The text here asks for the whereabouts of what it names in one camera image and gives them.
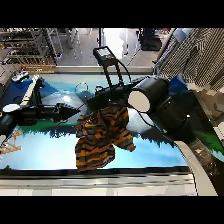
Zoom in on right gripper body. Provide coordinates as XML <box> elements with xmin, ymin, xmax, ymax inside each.
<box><xmin>86</xmin><ymin>84</ymin><xmax>132</xmax><ymax>112</ymax></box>

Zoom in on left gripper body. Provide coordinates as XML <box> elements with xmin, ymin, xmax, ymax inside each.
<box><xmin>50</xmin><ymin>102</ymin><xmax>82</xmax><ymax>123</ymax></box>

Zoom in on orange black striped garment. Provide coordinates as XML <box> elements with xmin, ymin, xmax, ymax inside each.
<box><xmin>74</xmin><ymin>104</ymin><xmax>137</xmax><ymax>173</ymax></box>

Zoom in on storage shelves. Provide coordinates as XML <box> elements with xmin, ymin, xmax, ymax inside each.
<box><xmin>0</xmin><ymin>27</ymin><xmax>58</xmax><ymax>74</ymax></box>

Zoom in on black white striped shirt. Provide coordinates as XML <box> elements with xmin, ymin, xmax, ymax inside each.
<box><xmin>152</xmin><ymin>27</ymin><xmax>224</xmax><ymax>93</ymax></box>

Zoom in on camouflage garment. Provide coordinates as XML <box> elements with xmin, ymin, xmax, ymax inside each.
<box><xmin>185</xmin><ymin>81</ymin><xmax>224</xmax><ymax>177</ymax></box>

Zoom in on black cable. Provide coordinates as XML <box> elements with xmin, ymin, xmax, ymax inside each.
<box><xmin>116</xmin><ymin>58</ymin><xmax>134</xmax><ymax>85</ymax></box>

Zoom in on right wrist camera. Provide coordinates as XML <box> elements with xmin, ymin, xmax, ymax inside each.
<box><xmin>92</xmin><ymin>45</ymin><xmax>125</xmax><ymax>89</ymax></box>

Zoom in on silver frame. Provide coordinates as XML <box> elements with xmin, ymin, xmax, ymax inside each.
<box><xmin>0</xmin><ymin>172</ymin><xmax>198</xmax><ymax>197</ymax></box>

